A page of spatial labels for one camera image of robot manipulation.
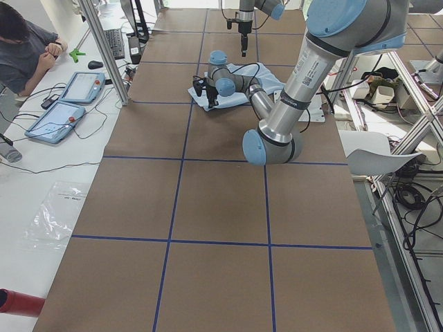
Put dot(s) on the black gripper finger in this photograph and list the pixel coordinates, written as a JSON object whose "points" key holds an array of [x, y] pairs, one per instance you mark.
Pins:
{"points": [[213, 103], [244, 45]]}

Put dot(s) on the blue teach pendant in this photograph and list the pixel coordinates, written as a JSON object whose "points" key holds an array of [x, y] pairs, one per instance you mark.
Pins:
{"points": [[83, 87], [56, 123]]}

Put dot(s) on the clear plastic bag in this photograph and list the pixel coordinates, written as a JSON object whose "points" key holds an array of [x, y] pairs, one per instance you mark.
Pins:
{"points": [[53, 224]]}

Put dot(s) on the red cylinder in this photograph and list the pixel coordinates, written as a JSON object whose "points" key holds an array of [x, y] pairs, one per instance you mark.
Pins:
{"points": [[16, 303]]}

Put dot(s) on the person in grey shirt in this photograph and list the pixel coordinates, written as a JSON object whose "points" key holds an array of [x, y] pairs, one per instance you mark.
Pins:
{"points": [[27, 51]]}

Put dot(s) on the upper blue teach pendant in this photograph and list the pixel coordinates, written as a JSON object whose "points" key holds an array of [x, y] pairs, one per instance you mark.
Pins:
{"points": [[83, 87]]}

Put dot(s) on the black computer mouse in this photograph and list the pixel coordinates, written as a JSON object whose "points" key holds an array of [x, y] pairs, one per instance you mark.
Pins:
{"points": [[92, 65]]}

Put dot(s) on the green plastic tool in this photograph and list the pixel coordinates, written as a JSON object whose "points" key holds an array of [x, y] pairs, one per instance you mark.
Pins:
{"points": [[75, 53]]}

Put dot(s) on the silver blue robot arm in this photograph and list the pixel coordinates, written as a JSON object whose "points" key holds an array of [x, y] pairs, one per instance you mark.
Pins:
{"points": [[335, 29], [245, 14]]}

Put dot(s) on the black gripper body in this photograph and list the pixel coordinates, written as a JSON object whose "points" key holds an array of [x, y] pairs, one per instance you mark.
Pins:
{"points": [[243, 28], [211, 90]]}

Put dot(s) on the aluminium frame post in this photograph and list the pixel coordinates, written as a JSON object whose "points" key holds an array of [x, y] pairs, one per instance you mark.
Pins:
{"points": [[89, 12]]}

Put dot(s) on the lower blue teach pendant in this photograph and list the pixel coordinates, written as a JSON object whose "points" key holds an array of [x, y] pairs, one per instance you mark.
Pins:
{"points": [[56, 123]]}

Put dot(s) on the clear water bottle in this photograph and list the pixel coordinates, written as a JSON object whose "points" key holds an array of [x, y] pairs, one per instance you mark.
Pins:
{"points": [[8, 151]]}

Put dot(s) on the white plastic chair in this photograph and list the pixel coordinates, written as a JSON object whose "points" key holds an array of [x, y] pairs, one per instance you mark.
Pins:
{"points": [[369, 154]]}

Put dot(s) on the black keyboard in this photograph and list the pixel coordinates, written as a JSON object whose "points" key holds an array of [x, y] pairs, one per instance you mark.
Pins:
{"points": [[114, 39]]}

